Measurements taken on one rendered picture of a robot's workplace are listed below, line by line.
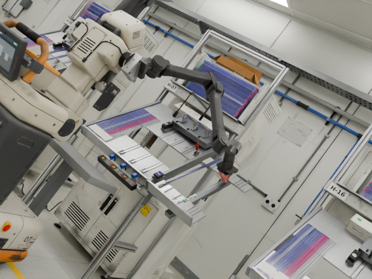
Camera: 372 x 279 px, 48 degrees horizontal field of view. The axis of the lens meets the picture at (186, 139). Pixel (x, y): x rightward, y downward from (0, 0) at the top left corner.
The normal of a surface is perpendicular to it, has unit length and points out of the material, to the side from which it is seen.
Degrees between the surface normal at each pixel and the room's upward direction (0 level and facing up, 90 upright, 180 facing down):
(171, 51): 90
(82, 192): 90
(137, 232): 90
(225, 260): 90
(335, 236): 44
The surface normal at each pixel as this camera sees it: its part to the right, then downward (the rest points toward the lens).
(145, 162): 0.17, -0.82
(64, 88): -0.23, -0.40
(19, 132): 0.74, 0.53
